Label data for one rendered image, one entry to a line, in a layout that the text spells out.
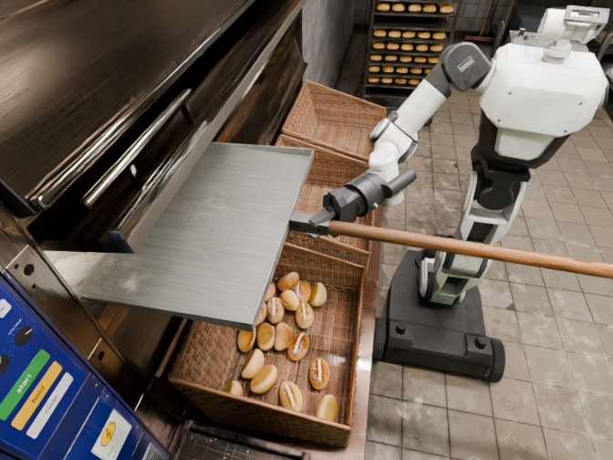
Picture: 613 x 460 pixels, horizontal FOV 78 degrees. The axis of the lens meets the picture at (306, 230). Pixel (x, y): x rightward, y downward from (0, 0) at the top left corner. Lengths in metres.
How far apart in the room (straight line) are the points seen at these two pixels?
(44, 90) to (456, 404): 1.87
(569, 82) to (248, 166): 0.83
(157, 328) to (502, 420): 1.57
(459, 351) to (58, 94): 1.73
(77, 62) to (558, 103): 1.05
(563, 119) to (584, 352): 1.49
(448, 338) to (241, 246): 1.31
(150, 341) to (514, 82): 1.09
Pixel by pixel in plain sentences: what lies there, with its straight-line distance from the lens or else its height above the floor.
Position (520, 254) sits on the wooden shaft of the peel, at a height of 1.20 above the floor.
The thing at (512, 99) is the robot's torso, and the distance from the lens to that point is 1.17.
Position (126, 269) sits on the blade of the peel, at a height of 1.18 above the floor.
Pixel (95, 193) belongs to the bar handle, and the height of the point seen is 1.46.
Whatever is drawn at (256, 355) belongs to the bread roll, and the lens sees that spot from 1.27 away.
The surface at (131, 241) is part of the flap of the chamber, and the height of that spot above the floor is 1.41.
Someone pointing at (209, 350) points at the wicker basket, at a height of 0.74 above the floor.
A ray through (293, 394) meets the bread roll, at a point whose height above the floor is 0.65.
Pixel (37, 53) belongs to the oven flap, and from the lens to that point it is 0.68.
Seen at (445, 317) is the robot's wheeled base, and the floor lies 0.17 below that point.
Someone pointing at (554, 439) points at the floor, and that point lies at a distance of 2.14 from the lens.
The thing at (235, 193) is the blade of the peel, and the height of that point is 1.18.
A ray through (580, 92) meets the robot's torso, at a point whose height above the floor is 1.36.
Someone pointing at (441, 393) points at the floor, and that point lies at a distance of 2.01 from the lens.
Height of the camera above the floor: 1.79
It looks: 46 degrees down
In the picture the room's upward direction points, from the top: straight up
